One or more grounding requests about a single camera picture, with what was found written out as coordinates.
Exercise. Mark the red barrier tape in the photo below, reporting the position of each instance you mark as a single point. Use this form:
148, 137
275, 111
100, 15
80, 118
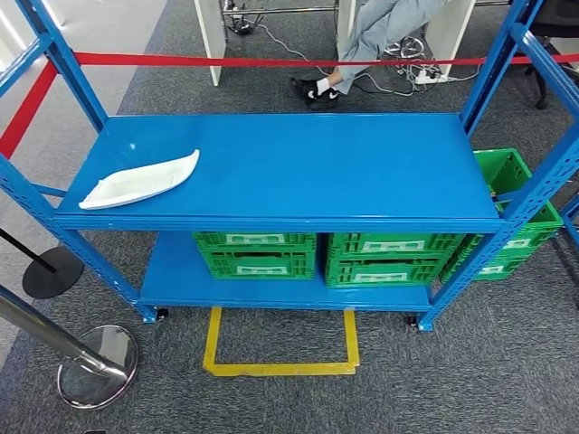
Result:
226, 61

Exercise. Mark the chrome stanchion post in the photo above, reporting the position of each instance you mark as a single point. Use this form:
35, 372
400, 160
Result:
41, 326

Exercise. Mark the white power strip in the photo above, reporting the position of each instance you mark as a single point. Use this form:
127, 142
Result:
429, 76

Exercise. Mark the person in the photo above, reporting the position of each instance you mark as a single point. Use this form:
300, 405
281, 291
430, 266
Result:
380, 30

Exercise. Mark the green plastic crate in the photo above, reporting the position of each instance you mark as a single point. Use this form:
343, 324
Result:
384, 274
393, 244
493, 269
502, 170
257, 239
262, 266

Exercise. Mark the white desk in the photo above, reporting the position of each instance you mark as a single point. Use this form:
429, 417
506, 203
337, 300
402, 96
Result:
210, 36

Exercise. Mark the white plastic car part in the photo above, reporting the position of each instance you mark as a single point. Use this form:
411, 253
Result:
136, 183

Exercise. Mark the black stanchion post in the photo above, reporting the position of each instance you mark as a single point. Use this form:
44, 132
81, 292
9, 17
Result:
23, 247

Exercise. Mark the dark round disc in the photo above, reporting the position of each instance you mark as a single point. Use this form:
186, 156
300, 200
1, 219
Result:
56, 272

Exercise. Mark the yellow floor tape square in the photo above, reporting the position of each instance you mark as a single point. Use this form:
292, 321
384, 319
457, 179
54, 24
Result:
212, 347

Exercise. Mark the black office chair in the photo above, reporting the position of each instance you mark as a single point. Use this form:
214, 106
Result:
549, 24

